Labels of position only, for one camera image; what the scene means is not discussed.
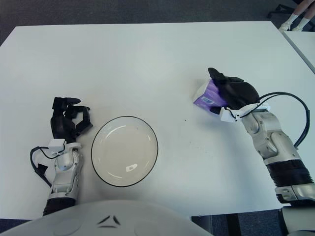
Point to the person leg white sock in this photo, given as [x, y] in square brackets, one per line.
[304, 23]
[292, 18]

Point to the black office chair base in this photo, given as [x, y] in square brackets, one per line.
[273, 13]

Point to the white plate black rim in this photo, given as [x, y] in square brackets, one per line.
[124, 147]

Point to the black table leg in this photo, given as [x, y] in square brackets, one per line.
[233, 225]

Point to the white side table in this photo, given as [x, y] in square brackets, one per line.
[305, 41]

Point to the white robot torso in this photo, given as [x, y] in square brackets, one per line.
[73, 221]

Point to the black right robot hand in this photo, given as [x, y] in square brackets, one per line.
[241, 93]

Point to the purple tissue paper pack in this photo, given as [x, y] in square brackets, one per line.
[209, 96]

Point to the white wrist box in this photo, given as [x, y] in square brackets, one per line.
[56, 143]
[226, 115]

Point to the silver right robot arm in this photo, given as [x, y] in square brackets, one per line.
[275, 142]

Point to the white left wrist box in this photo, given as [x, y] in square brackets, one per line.
[56, 143]

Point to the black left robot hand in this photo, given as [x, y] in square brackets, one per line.
[59, 125]

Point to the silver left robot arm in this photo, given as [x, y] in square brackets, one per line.
[64, 177]

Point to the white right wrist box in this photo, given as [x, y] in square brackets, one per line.
[226, 115]

